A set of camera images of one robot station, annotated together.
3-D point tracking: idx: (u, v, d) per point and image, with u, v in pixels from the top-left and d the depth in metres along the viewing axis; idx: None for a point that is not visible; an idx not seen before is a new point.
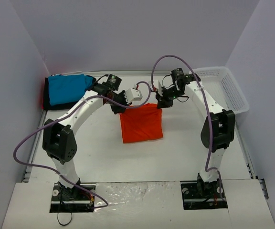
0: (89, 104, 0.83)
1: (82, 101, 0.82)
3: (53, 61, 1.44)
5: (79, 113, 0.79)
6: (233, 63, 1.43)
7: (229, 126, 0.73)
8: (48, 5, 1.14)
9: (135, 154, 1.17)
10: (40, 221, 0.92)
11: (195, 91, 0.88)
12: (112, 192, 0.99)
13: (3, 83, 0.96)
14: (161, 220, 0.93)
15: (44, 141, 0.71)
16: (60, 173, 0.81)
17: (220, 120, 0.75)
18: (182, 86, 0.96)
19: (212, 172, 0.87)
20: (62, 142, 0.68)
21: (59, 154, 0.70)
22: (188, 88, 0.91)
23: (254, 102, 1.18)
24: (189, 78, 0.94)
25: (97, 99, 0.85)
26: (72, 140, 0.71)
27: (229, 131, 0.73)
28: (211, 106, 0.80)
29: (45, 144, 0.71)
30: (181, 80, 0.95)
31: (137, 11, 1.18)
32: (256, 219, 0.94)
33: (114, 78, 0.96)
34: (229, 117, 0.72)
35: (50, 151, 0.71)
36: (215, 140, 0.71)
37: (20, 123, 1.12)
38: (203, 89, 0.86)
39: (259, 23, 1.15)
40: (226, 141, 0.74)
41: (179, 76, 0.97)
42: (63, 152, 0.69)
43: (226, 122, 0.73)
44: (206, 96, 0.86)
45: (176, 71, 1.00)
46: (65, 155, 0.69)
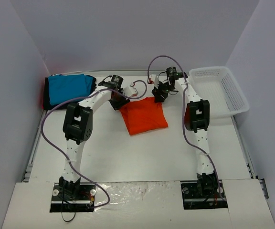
0: (102, 94, 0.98)
1: (95, 92, 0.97)
3: (53, 61, 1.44)
5: (95, 100, 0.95)
6: (233, 63, 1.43)
7: (205, 112, 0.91)
8: (48, 5, 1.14)
9: (135, 154, 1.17)
10: (41, 220, 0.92)
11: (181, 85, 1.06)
12: (113, 192, 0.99)
13: (2, 83, 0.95)
14: (161, 219, 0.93)
15: (66, 124, 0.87)
16: (69, 160, 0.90)
17: (199, 108, 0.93)
18: (173, 82, 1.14)
19: (203, 159, 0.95)
20: (83, 122, 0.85)
21: (78, 134, 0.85)
22: (177, 83, 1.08)
23: (254, 102, 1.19)
24: (179, 75, 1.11)
25: (108, 91, 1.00)
26: (89, 122, 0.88)
27: (206, 118, 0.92)
28: (192, 97, 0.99)
29: (66, 126, 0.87)
30: (173, 78, 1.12)
31: (137, 11, 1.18)
32: (256, 219, 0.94)
33: (118, 78, 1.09)
34: (205, 105, 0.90)
35: (71, 131, 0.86)
36: (193, 123, 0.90)
37: (20, 123, 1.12)
38: (187, 84, 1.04)
39: (259, 22, 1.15)
40: (204, 125, 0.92)
41: (172, 74, 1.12)
42: (82, 132, 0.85)
43: (203, 109, 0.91)
44: (190, 88, 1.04)
45: (170, 69, 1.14)
46: (83, 134, 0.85)
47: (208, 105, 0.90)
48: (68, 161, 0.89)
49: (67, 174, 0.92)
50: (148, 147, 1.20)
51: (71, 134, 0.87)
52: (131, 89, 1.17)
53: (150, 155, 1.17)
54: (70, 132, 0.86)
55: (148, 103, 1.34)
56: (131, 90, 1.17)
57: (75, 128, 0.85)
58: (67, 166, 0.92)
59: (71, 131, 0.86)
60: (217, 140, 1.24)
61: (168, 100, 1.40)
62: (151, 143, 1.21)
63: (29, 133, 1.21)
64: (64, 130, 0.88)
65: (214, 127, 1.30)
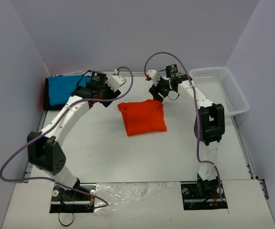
0: (74, 110, 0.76)
1: (65, 109, 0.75)
3: (53, 61, 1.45)
5: (63, 122, 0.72)
6: (233, 64, 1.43)
7: (219, 119, 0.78)
8: (48, 5, 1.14)
9: (135, 154, 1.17)
10: (40, 221, 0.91)
11: (186, 89, 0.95)
12: (113, 193, 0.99)
13: (3, 83, 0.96)
14: (161, 220, 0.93)
15: (30, 157, 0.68)
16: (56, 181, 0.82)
17: (211, 114, 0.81)
18: (175, 85, 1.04)
19: (209, 169, 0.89)
20: (48, 156, 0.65)
21: (47, 167, 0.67)
22: (181, 87, 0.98)
23: (254, 102, 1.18)
24: (181, 78, 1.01)
25: (81, 104, 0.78)
26: (59, 151, 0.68)
27: (220, 124, 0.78)
28: (201, 101, 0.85)
29: (31, 159, 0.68)
30: (175, 81, 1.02)
31: (137, 11, 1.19)
32: (255, 219, 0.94)
33: (98, 75, 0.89)
34: (218, 109, 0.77)
35: (37, 164, 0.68)
36: (206, 133, 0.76)
37: (20, 123, 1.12)
38: (194, 87, 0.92)
39: (259, 23, 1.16)
40: (218, 134, 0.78)
41: (173, 73, 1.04)
42: (52, 165, 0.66)
43: (216, 116, 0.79)
44: (197, 92, 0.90)
45: (171, 67, 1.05)
46: (53, 167, 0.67)
47: (222, 110, 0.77)
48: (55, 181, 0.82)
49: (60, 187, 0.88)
50: (148, 147, 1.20)
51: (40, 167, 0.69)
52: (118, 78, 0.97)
53: (150, 156, 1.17)
54: (38, 165, 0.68)
55: (150, 105, 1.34)
56: (119, 79, 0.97)
57: (42, 160, 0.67)
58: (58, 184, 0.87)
59: (38, 164, 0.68)
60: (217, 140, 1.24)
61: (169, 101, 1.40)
62: (151, 144, 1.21)
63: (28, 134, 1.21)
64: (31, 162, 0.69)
65: None
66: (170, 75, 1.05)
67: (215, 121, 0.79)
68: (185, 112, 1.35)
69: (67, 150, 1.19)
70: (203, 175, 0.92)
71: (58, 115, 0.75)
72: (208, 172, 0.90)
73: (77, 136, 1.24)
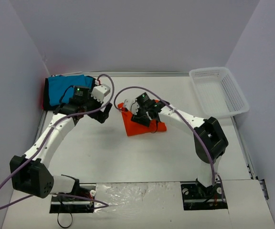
0: (59, 129, 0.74)
1: (49, 128, 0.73)
3: (53, 61, 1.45)
5: (48, 142, 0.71)
6: (233, 64, 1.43)
7: (218, 133, 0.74)
8: (48, 6, 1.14)
9: (135, 155, 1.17)
10: (40, 221, 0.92)
11: (170, 115, 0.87)
12: (113, 193, 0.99)
13: (3, 83, 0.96)
14: (160, 220, 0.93)
15: (14, 182, 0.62)
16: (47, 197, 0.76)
17: (207, 130, 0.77)
18: (154, 116, 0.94)
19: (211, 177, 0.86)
20: (33, 182, 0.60)
21: (34, 192, 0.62)
22: (163, 114, 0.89)
23: (254, 102, 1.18)
24: (158, 107, 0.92)
25: (66, 122, 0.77)
26: (44, 174, 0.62)
27: (221, 138, 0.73)
28: (192, 121, 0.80)
29: (15, 185, 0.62)
30: (153, 112, 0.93)
31: (138, 11, 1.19)
32: (256, 219, 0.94)
33: (80, 90, 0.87)
34: (214, 124, 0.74)
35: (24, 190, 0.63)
36: (213, 152, 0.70)
37: (20, 123, 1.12)
38: (176, 110, 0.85)
39: (259, 23, 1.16)
40: (222, 149, 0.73)
41: (145, 103, 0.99)
42: (39, 191, 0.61)
43: (213, 130, 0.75)
44: (182, 114, 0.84)
45: (142, 98, 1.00)
46: (41, 193, 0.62)
47: (216, 123, 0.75)
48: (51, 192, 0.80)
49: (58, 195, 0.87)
50: (148, 148, 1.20)
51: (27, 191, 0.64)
52: (100, 91, 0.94)
53: (150, 156, 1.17)
54: (24, 191, 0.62)
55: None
56: (100, 91, 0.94)
57: (27, 185, 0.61)
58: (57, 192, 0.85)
59: (24, 190, 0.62)
60: None
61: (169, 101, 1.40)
62: (151, 144, 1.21)
63: (29, 134, 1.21)
64: (15, 188, 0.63)
65: None
66: (143, 105, 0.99)
67: (214, 136, 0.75)
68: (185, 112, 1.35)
69: (67, 150, 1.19)
70: (206, 183, 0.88)
71: (42, 136, 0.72)
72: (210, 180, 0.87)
73: (77, 136, 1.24)
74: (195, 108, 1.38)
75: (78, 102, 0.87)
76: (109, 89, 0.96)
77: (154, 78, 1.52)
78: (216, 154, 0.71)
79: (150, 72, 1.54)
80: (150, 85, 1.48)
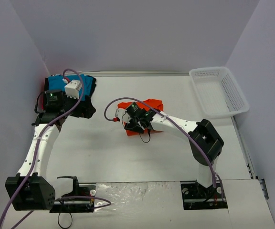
0: (46, 139, 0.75)
1: (36, 140, 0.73)
3: (53, 61, 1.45)
5: (39, 153, 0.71)
6: (233, 63, 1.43)
7: (212, 133, 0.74)
8: (48, 5, 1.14)
9: (135, 154, 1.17)
10: (41, 221, 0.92)
11: (162, 122, 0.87)
12: (113, 193, 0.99)
13: (2, 83, 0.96)
14: (160, 220, 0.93)
15: (15, 202, 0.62)
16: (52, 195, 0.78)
17: (202, 133, 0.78)
18: (147, 124, 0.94)
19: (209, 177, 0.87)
20: (36, 196, 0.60)
21: (39, 206, 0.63)
22: (154, 122, 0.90)
23: (254, 102, 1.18)
24: (149, 116, 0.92)
25: (50, 130, 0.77)
26: (46, 186, 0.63)
27: (216, 138, 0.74)
28: (185, 127, 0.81)
29: (17, 204, 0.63)
30: (145, 121, 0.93)
31: (138, 11, 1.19)
32: (255, 219, 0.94)
33: (54, 95, 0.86)
34: (207, 126, 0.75)
35: (28, 207, 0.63)
36: (210, 155, 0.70)
37: (20, 123, 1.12)
38: (167, 116, 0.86)
39: (259, 23, 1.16)
40: (219, 149, 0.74)
41: (137, 113, 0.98)
42: (44, 204, 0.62)
43: (207, 132, 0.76)
44: (174, 120, 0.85)
45: (133, 108, 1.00)
46: (45, 205, 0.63)
47: (209, 125, 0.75)
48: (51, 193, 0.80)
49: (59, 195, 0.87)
50: (148, 147, 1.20)
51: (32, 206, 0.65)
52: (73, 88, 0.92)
53: (150, 156, 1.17)
54: (27, 207, 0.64)
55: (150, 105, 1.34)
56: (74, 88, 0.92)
57: (30, 201, 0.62)
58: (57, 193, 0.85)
59: (27, 206, 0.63)
60: None
61: (169, 100, 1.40)
62: (151, 144, 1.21)
63: (29, 134, 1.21)
64: (19, 207, 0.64)
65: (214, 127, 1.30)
66: (134, 115, 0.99)
67: (209, 137, 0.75)
68: (185, 112, 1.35)
69: (67, 150, 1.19)
70: (206, 184, 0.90)
71: (31, 150, 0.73)
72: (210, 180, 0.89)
73: (77, 136, 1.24)
74: (195, 107, 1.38)
75: (56, 107, 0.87)
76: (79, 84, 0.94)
77: (154, 78, 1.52)
78: (213, 155, 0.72)
79: (150, 72, 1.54)
80: (150, 85, 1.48)
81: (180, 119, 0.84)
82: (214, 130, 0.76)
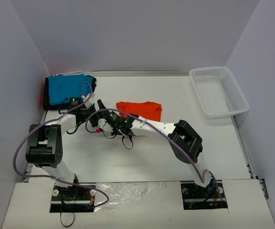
0: (67, 117, 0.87)
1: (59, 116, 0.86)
3: (53, 61, 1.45)
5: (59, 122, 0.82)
6: (233, 63, 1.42)
7: (189, 131, 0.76)
8: (48, 5, 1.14)
9: (136, 154, 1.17)
10: (41, 221, 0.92)
11: (142, 127, 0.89)
12: (113, 192, 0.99)
13: (2, 83, 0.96)
14: (161, 220, 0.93)
15: (28, 152, 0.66)
16: (55, 177, 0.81)
17: (180, 133, 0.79)
18: (128, 131, 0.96)
19: (205, 176, 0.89)
20: (53, 138, 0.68)
21: (48, 159, 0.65)
22: (135, 128, 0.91)
23: (255, 102, 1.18)
24: (129, 122, 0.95)
25: (72, 115, 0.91)
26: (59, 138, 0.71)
27: (195, 136, 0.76)
28: (164, 130, 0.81)
29: (29, 155, 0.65)
30: (126, 128, 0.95)
31: (138, 11, 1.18)
32: (255, 219, 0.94)
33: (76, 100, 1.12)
34: (184, 127, 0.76)
35: (39, 156, 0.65)
36: (192, 154, 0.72)
37: (20, 123, 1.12)
38: (145, 121, 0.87)
39: (259, 23, 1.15)
40: (199, 146, 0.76)
41: (116, 121, 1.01)
42: (53, 154, 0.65)
43: (185, 131, 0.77)
44: (153, 123, 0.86)
45: (111, 117, 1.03)
46: (55, 157, 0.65)
47: (186, 124, 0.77)
48: (54, 178, 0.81)
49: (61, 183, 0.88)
50: (148, 147, 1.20)
51: (40, 162, 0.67)
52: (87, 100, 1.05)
53: (150, 155, 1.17)
54: (37, 158, 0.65)
55: (148, 107, 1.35)
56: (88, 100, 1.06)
57: (42, 150, 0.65)
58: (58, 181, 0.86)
59: (38, 157, 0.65)
60: (218, 140, 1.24)
61: (169, 100, 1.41)
62: (151, 143, 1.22)
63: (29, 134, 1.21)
64: (29, 158, 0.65)
65: (215, 127, 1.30)
66: (114, 124, 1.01)
67: (188, 136, 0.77)
68: (185, 112, 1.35)
69: (66, 149, 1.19)
70: (202, 184, 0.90)
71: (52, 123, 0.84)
72: (205, 180, 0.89)
73: (77, 135, 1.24)
74: (195, 107, 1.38)
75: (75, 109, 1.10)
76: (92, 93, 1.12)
77: (154, 78, 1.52)
78: (195, 153, 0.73)
79: (150, 72, 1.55)
80: (150, 84, 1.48)
81: (158, 123, 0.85)
82: (191, 129, 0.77)
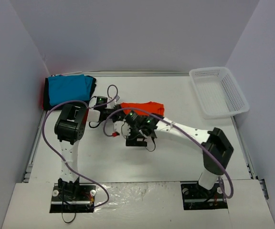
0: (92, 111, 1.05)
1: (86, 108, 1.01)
3: (53, 61, 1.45)
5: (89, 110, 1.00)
6: (233, 64, 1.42)
7: (225, 142, 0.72)
8: (48, 5, 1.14)
9: (136, 154, 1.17)
10: (41, 221, 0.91)
11: (168, 130, 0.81)
12: (113, 193, 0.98)
13: (2, 83, 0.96)
14: (161, 220, 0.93)
15: (57, 124, 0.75)
16: (65, 161, 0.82)
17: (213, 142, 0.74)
18: (149, 132, 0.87)
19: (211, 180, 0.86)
20: (79, 116, 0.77)
21: (71, 133, 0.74)
22: (159, 130, 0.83)
23: (254, 102, 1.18)
24: (152, 122, 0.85)
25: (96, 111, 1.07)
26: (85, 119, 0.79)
27: (228, 146, 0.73)
28: (196, 136, 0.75)
29: (57, 126, 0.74)
30: (148, 128, 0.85)
31: (138, 11, 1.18)
32: (256, 219, 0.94)
33: (102, 99, 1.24)
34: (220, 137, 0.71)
35: (64, 129, 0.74)
36: None
37: (20, 123, 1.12)
38: (174, 125, 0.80)
39: (259, 23, 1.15)
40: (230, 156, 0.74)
41: (137, 120, 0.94)
42: (77, 130, 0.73)
43: (219, 140, 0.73)
44: (182, 128, 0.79)
45: (131, 117, 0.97)
46: (77, 132, 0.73)
47: (221, 132, 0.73)
48: (63, 161, 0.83)
49: (64, 175, 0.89)
50: (148, 147, 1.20)
51: (64, 135, 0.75)
52: (111, 100, 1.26)
53: (150, 156, 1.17)
54: (63, 130, 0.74)
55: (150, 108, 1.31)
56: (113, 101, 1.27)
57: (68, 125, 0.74)
58: (64, 168, 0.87)
59: (64, 130, 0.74)
60: None
61: (168, 100, 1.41)
62: (151, 143, 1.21)
63: (28, 134, 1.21)
64: (56, 129, 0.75)
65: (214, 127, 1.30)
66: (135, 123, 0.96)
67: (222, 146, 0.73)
68: (184, 112, 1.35)
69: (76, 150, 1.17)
70: (208, 186, 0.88)
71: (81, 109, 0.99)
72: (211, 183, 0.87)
73: None
74: (195, 107, 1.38)
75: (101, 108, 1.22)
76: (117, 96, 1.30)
77: (154, 78, 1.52)
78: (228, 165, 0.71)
79: (150, 72, 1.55)
80: (150, 85, 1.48)
81: (190, 128, 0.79)
82: (226, 139, 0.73)
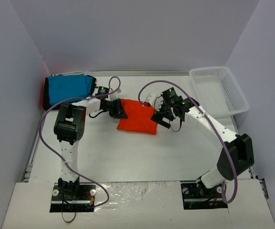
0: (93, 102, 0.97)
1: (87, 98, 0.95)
3: (53, 61, 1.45)
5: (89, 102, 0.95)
6: (233, 63, 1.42)
7: (248, 152, 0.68)
8: (48, 5, 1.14)
9: (136, 154, 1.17)
10: (41, 221, 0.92)
11: (198, 119, 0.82)
12: (113, 192, 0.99)
13: (2, 83, 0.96)
14: (161, 220, 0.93)
15: (56, 125, 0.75)
16: (65, 160, 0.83)
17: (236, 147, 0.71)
18: (180, 113, 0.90)
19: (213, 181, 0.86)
20: (76, 116, 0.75)
21: (71, 134, 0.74)
22: (189, 115, 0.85)
23: (254, 102, 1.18)
24: (186, 105, 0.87)
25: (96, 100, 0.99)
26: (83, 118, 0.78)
27: (249, 158, 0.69)
28: (223, 134, 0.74)
29: (56, 127, 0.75)
30: (180, 109, 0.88)
31: (138, 11, 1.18)
32: (255, 219, 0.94)
33: None
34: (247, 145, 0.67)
35: (63, 130, 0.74)
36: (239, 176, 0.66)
37: (21, 123, 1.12)
38: (206, 116, 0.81)
39: (259, 23, 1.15)
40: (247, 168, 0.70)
41: (172, 98, 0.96)
42: (76, 130, 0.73)
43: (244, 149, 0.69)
44: (213, 121, 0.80)
45: (170, 93, 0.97)
46: (76, 133, 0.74)
47: (249, 141, 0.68)
48: (63, 161, 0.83)
49: (64, 174, 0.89)
50: (148, 147, 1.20)
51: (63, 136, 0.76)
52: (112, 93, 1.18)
53: (150, 155, 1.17)
54: (63, 131, 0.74)
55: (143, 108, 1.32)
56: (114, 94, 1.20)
57: (68, 126, 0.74)
58: (64, 168, 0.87)
59: (63, 130, 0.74)
60: None
61: None
62: (151, 143, 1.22)
63: (28, 134, 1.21)
64: (55, 130, 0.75)
65: None
66: (170, 101, 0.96)
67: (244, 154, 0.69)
68: None
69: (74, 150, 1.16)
70: (209, 185, 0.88)
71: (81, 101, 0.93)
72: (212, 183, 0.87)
73: None
74: None
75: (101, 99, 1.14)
76: (119, 89, 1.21)
77: (154, 78, 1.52)
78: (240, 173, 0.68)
79: (150, 72, 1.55)
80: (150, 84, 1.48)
81: (220, 124, 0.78)
82: (252, 149, 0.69)
